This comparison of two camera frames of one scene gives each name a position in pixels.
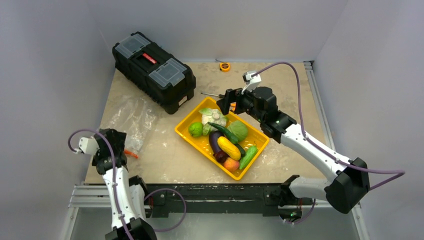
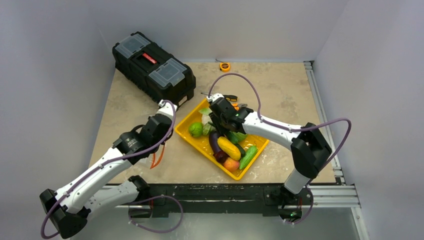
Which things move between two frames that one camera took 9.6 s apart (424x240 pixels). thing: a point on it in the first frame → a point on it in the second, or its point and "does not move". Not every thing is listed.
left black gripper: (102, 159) → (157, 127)
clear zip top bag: (134, 116) → (153, 165)
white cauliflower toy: (213, 116) does not move
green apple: (195, 129) does not move
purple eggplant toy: (219, 155) does not move
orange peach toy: (231, 164) does not move
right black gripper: (234, 100) → (216, 122)
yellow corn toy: (228, 149) does not move
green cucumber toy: (250, 153) does not move
